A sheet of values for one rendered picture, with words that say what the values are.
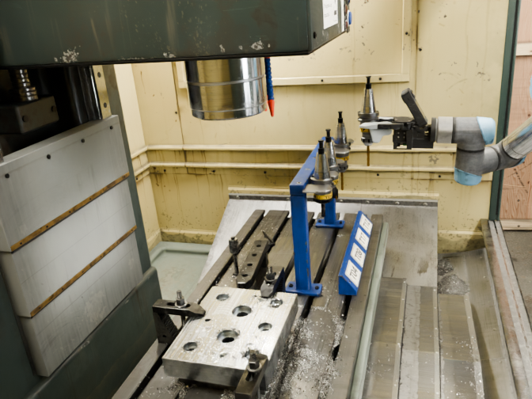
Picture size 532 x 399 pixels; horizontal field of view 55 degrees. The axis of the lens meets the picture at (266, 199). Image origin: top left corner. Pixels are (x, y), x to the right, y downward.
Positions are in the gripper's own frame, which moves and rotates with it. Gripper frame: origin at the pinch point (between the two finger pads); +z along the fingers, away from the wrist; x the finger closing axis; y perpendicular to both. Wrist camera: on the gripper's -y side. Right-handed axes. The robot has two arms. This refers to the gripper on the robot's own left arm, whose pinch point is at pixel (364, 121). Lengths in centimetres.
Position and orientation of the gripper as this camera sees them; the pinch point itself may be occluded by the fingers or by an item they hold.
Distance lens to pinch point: 154.4
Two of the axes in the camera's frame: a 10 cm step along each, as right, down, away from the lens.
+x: 2.8, -3.7, 8.9
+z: -9.6, -0.6, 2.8
